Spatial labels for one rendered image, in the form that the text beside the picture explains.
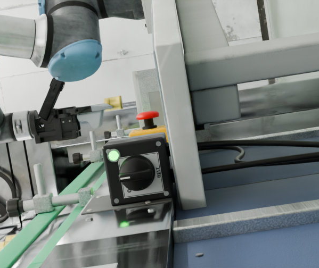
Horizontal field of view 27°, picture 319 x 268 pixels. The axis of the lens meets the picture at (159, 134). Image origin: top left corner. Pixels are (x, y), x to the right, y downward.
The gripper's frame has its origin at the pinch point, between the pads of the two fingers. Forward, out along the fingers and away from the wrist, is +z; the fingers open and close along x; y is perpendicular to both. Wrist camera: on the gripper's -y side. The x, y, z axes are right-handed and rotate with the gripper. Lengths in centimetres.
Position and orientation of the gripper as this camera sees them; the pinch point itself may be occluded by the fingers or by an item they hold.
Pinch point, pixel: (108, 105)
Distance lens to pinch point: 171.6
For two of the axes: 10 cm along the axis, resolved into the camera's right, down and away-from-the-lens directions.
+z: 9.9, -1.4, -0.4
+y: 1.5, 9.9, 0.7
